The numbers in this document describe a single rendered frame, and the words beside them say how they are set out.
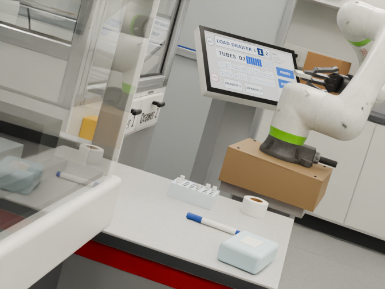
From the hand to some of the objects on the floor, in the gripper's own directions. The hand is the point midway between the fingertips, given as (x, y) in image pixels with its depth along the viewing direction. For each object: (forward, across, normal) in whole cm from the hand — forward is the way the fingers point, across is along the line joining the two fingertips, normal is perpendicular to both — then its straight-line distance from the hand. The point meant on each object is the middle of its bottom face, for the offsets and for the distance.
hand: (302, 74), depth 272 cm
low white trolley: (+73, +88, -104) cm, 154 cm away
